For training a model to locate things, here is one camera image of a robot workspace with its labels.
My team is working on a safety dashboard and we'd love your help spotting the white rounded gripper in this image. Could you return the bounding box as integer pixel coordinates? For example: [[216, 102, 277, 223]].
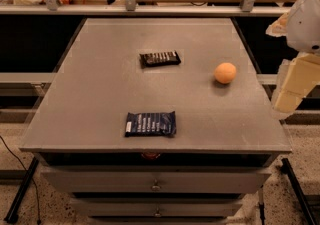
[[266, 0, 320, 113]]

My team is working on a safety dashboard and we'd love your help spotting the black chocolate rxbar wrapper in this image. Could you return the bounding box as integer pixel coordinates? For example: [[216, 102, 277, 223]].
[[140, 51, 181, 67]]

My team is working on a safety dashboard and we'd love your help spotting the blue blueberry rxbar wrapper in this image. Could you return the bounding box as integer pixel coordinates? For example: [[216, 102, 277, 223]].
[[125, 112, 176, 137]]

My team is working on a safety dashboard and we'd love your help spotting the orange round fruit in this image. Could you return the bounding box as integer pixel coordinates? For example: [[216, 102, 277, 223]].
[[214, 63, 237, 84]]

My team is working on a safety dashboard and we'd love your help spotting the grey drawer cabinet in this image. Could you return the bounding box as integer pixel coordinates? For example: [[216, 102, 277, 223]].
[[22, 18, 291, 225]]

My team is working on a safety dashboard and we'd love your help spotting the metal shelf rail frame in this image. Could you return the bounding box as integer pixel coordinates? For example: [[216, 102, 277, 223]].
[[0, 0, 296, 17]]

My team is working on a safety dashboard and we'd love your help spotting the black floor cable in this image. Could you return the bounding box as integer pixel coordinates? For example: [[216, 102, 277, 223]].
[[0, 135, 42, 225]]

